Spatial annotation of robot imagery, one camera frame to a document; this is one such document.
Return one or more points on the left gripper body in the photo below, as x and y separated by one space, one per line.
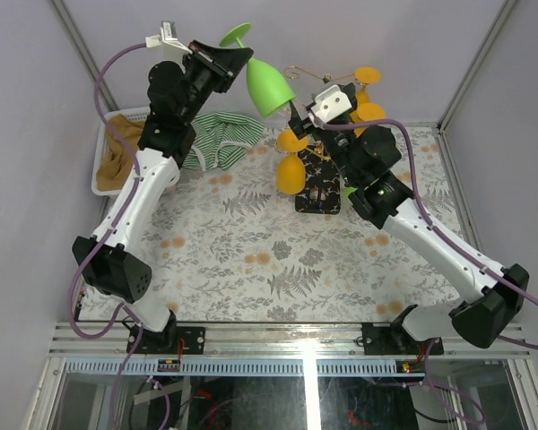
200 78

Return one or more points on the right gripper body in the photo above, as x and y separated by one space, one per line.
308 125

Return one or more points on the green plastic cup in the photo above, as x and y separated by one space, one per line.
266 86

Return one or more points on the orange plastic cup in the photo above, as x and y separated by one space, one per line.
291 172

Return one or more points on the orange wine glass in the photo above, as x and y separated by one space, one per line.
367 111
366 76

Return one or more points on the gold wine glass rack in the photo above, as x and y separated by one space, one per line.
321 194

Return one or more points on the green wine glass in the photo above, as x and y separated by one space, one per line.
349 191

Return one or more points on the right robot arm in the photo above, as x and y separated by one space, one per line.
490 294

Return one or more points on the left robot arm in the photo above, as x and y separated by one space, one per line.
108 259

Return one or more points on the green striped cloth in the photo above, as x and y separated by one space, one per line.
221 140

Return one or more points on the white plastic basket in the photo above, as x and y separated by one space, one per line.
136 114

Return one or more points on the brown cloth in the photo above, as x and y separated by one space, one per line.
117 162

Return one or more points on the floral tablecloth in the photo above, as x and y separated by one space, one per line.
228 246

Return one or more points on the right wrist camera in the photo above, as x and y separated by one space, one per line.
331 101

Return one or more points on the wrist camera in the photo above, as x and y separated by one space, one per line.
331 101
167 43

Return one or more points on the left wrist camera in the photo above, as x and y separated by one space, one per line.
167 43

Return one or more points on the aluminium rail frame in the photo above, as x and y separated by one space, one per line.
269 340

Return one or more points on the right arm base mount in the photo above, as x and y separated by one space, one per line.
387 339

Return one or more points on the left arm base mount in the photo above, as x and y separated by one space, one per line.
174 340

